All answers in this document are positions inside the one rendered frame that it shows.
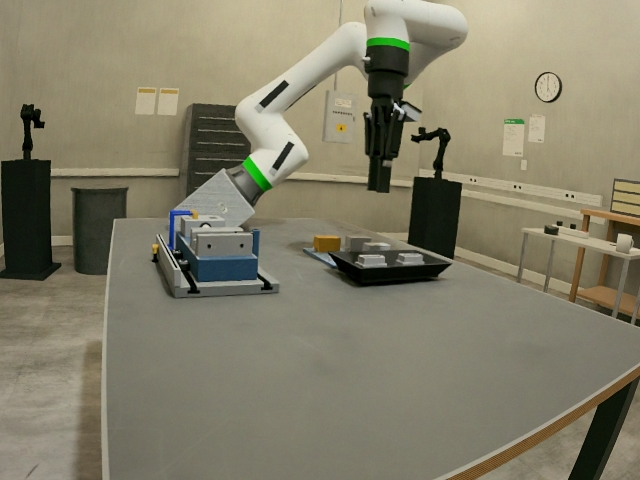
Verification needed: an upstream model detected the yellow-orange block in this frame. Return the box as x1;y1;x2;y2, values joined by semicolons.
313;236;341;253

